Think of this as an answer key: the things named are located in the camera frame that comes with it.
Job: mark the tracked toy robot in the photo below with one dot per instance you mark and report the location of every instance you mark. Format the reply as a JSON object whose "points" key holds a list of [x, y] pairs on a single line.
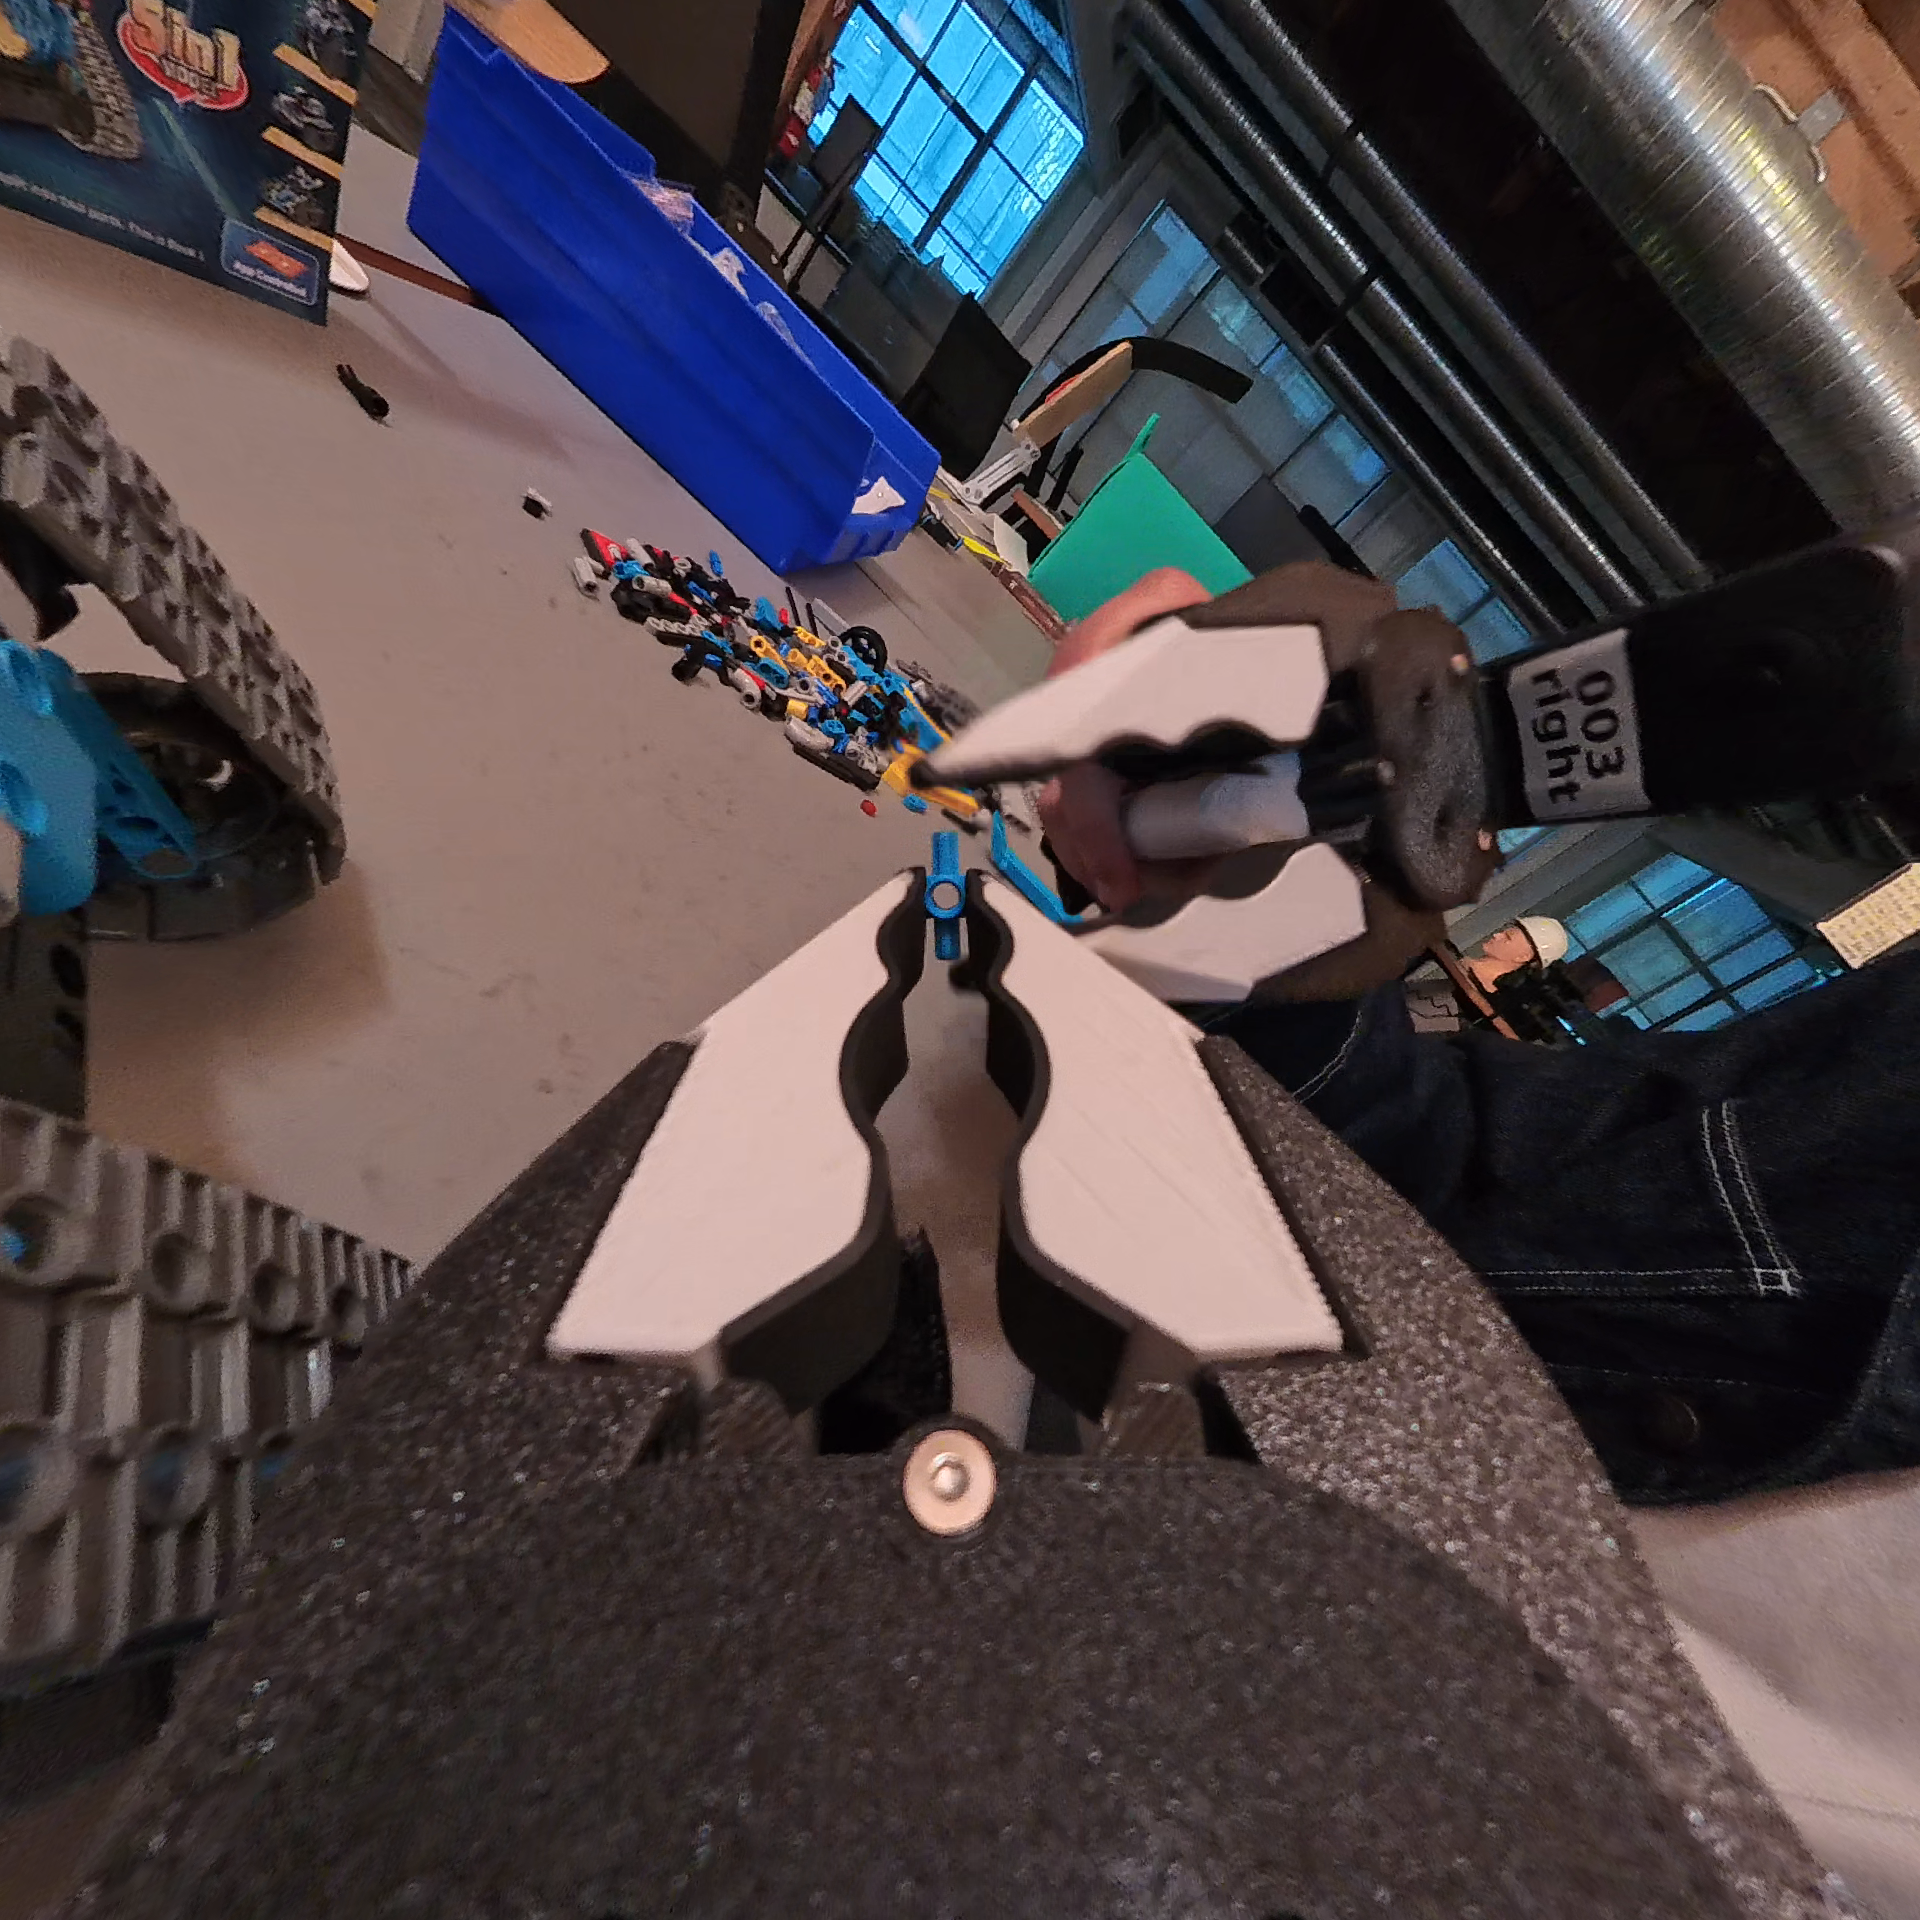
{"points": [[150, 540]]}

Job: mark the white helmet figure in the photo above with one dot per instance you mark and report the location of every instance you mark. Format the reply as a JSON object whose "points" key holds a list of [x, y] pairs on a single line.
{"points": [[1531, 944]]}

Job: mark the white rounded stand base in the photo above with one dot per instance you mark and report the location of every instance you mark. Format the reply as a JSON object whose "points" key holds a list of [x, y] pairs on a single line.
{"points": [[349, 269]]}

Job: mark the small black toy piece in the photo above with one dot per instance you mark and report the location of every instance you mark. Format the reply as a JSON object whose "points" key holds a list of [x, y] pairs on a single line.
{"points": [[365, 395]]}

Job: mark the pile of small toy pieces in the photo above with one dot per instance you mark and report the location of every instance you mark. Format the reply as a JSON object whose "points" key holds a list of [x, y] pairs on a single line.
{"points": [[751, 646]]}

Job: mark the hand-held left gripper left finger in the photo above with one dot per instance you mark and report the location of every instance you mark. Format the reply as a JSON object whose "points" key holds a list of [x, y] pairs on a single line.
{"points": [[720, 1200]]}

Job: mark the person's right hand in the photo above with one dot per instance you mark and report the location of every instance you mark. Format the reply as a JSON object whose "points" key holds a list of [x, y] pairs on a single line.
{"points": [[1125, 616]]}

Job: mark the person's white shirt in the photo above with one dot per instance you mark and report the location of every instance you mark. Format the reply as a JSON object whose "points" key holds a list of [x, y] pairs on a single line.
{"points": [[1800, 1652]]}

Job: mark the dark metal pipe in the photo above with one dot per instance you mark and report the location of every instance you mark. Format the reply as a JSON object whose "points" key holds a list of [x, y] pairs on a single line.
{"points": [[1350, 220]]}

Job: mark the tan wooden board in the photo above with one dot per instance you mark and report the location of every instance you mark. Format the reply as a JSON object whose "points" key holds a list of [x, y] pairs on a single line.
{"points": [[540, 37]]}

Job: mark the black board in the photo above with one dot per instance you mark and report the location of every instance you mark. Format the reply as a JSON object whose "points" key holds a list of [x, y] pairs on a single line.
{"points": [[706, 76]]}

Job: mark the white paper note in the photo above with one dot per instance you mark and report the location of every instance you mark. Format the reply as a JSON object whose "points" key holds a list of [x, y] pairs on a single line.
{"points": [[1876, 918]]}

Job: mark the blue toy connector pin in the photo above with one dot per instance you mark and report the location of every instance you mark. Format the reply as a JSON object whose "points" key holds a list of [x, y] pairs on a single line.
{"points": [[946, 901]]}

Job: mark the blue plastic bin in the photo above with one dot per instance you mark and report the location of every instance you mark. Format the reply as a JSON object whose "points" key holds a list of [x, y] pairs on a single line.
{"points": [[629, 301]]}

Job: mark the wooden panel stand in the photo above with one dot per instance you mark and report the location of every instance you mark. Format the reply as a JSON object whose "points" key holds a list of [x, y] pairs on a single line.
{"points": [[1072, 399]]}

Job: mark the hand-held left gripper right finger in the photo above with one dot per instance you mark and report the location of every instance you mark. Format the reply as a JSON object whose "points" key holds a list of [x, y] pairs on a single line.
{"points": [[1172, 1200]]}

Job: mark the small robot kit box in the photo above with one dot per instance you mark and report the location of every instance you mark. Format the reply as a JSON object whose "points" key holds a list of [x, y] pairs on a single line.
{"points": [[182, 150]]}

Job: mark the silver ventilation duct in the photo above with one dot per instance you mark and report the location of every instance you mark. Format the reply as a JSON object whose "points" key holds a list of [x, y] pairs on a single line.
{"points": [[1695, 182]]}

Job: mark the green panel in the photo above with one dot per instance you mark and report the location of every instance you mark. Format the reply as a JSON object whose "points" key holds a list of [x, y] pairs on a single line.
{"points": [[1142, 540]]}

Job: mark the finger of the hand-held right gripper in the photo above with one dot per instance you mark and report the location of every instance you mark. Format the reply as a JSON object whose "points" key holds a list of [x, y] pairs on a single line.
{"points": [[1260, 939], [1172, 681]]}

